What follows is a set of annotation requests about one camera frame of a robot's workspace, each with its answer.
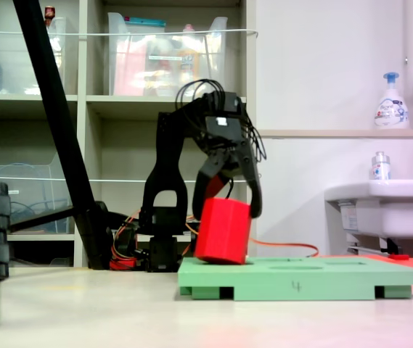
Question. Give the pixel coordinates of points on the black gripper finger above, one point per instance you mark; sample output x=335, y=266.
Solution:
x=254, y=188
x=200, y=192

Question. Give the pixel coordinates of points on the red octagonal pillar block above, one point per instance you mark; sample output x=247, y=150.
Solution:
x=222, y=232

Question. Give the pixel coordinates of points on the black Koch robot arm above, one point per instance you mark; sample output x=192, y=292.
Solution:
x=164, y=156

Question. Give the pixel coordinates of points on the small orange foam block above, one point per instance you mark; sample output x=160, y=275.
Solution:
x=399, y=257

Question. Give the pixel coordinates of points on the pink capped bottle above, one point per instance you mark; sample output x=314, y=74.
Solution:
x=189, y=54

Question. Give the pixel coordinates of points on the large clear plastic bin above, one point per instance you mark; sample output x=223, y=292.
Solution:
x=166, y=61

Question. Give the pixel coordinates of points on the green shape sorter board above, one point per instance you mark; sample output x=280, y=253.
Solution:
x=300, y=279

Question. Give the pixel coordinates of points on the small clear sanitizer bottle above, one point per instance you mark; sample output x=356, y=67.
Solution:
x=380, y=168

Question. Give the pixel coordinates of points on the beige shelf unit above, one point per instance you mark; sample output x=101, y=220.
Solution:
x=93, y=108

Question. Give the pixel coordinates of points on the white sink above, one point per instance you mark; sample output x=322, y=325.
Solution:
x=395, y=210

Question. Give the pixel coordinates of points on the white foam soap bottle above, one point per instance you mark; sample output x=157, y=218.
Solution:
x=391, y=108

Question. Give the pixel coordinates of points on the thin black tripod strut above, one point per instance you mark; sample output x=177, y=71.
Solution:
x=41, y=218

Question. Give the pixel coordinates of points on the red arm base mount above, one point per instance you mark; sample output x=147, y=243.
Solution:
x=122, y=264

